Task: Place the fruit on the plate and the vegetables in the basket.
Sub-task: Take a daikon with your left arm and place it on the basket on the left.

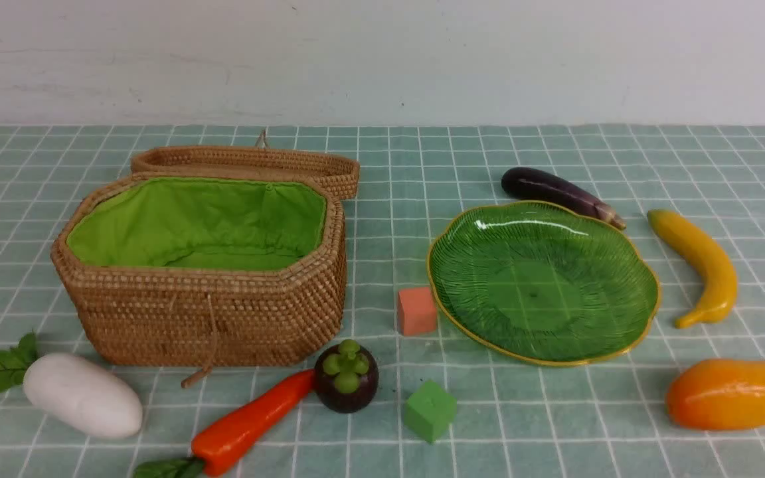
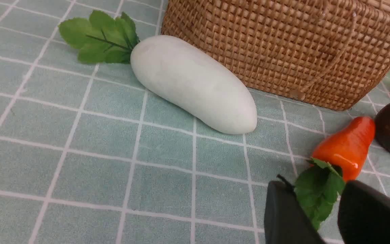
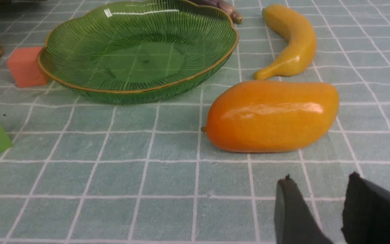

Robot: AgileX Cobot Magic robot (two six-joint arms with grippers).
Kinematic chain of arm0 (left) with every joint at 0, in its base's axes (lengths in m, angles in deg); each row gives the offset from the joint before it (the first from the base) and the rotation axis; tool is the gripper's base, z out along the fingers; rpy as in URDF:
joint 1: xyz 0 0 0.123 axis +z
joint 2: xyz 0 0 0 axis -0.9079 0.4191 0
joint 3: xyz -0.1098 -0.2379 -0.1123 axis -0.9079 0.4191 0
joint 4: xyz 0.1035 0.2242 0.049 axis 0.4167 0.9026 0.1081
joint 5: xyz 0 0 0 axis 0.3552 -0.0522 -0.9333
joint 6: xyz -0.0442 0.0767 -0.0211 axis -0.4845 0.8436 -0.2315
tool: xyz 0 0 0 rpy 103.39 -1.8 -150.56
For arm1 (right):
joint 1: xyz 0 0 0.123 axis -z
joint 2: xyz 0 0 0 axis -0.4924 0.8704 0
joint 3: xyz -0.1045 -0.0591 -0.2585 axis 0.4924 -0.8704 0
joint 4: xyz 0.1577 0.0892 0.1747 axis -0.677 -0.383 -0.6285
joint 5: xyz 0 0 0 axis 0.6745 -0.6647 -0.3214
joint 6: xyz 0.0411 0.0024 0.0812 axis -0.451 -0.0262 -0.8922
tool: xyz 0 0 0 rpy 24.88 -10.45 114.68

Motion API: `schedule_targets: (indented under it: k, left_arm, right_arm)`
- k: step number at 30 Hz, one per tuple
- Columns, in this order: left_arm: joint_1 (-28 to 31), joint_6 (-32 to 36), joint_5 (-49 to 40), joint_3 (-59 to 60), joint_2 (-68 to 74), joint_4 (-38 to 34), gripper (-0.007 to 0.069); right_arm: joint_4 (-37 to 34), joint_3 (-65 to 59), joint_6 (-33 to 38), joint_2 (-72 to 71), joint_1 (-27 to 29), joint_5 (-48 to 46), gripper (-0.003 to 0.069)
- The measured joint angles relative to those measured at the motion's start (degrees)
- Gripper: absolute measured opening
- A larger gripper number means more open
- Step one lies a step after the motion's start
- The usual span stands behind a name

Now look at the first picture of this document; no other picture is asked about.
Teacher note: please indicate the dark purple mangosteen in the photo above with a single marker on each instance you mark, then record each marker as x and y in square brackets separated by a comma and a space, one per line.
[346, 377]

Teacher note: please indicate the purple eggplant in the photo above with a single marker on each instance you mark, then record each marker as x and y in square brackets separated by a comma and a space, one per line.
[528, 183]

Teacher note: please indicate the orange carrot with leaves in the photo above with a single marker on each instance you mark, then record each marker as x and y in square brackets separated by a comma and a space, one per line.
[220, 446]

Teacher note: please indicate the white radish with leaves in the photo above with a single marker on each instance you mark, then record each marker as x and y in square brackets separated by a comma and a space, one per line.
[72, 389]

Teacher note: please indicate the yellow banana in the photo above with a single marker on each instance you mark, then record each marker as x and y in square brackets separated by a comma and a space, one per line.
[707, 258]

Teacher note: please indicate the orange yellow mango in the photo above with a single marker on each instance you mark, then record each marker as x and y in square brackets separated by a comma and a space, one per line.
[719, 395]

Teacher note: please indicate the woven rattan basket lid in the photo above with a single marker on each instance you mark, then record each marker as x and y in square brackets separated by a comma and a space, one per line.
[336, 174]

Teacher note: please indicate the orange foam cube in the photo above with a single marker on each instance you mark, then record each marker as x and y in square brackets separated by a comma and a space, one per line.
[417, 313]

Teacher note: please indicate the green glass leaf plate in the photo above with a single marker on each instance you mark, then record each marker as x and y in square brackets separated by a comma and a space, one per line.
[538, 283]

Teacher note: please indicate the green foam cube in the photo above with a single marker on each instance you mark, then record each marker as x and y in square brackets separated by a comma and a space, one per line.
[429, 411]

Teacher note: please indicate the woven rattan basket green lining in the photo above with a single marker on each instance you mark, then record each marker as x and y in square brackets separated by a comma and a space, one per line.
[206, 271]

